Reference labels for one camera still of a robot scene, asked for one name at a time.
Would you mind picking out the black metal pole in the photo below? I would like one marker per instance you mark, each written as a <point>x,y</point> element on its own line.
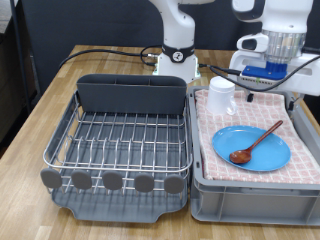
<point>16,43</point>

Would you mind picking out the brown wooden spoon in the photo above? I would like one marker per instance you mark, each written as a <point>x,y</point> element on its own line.
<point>241,156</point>

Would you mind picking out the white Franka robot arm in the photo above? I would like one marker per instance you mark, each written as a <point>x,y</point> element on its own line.
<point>178,26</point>

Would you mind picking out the blue plastic plate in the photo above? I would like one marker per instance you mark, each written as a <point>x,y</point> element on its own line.
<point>263,156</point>

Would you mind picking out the grey plastic crate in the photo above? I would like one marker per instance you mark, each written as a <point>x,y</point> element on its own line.
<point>253,206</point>

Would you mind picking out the white plastic mug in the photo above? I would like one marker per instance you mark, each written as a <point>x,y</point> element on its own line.
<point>220,96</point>

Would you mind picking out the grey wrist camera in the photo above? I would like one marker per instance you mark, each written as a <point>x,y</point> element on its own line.
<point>260,82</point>

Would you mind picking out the pink checkered towel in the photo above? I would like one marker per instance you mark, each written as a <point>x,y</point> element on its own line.
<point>300,166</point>

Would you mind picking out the dark side cabinet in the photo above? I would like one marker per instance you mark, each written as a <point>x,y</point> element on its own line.
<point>6,100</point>

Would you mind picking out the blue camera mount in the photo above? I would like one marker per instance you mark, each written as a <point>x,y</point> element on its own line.
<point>263,71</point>

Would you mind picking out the dark grey utensil caddy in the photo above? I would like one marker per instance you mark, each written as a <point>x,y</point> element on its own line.
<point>133,96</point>

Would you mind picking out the black backdrop curtain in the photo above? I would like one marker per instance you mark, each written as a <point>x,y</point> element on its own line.
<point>40,20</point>

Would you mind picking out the dark grey dish rack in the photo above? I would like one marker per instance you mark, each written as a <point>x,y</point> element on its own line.
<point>110,210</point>

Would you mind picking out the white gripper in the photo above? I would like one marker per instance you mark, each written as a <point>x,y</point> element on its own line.
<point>308,80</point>

